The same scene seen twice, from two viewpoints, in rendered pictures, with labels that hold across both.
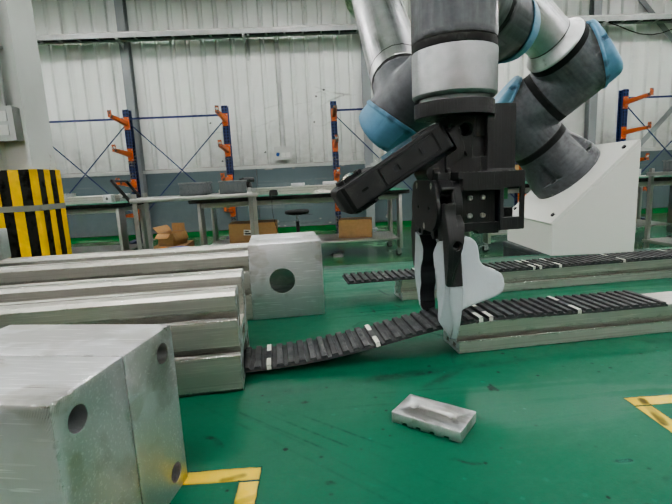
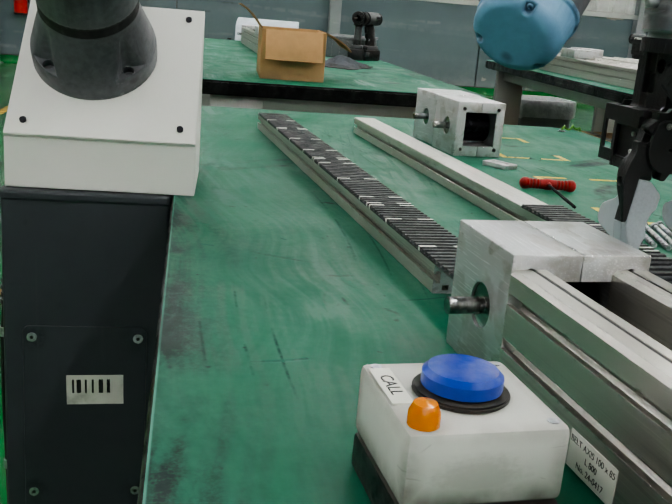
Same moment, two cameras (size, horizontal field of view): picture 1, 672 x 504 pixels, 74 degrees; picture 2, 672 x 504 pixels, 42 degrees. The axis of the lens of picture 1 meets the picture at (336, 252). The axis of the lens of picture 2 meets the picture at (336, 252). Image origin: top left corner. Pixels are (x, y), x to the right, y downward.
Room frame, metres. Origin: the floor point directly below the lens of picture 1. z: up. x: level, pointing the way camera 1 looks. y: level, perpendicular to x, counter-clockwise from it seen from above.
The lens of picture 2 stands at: (0.81, 0.63, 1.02)
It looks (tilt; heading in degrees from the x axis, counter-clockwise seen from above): 16 degrees down; 262
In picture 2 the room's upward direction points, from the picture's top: 5 degrees clockwise
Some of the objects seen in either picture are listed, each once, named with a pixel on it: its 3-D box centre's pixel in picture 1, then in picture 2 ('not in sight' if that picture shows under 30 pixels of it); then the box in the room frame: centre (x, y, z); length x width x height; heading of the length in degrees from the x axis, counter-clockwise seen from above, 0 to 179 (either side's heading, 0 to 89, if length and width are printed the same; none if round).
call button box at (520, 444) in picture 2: not in sight; (469, 444); (0.68, 0.25, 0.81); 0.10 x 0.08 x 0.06; 8
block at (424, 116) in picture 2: not in sight; (440, 116); (0.40, -1.02, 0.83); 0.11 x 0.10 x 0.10; 9
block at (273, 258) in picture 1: (285, 270); (526, 301); (0.60, 0.07, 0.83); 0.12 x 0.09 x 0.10; 8
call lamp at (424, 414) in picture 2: not in sight; (424, 411); (0.72, 0.28, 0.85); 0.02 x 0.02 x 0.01
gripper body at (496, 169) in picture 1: (461, 170); (666, 108); (0.42, -0.12, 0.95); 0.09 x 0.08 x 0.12; 97
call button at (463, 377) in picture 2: not in sight; (461, 385); (0.69, 0.25, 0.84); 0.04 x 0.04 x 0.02
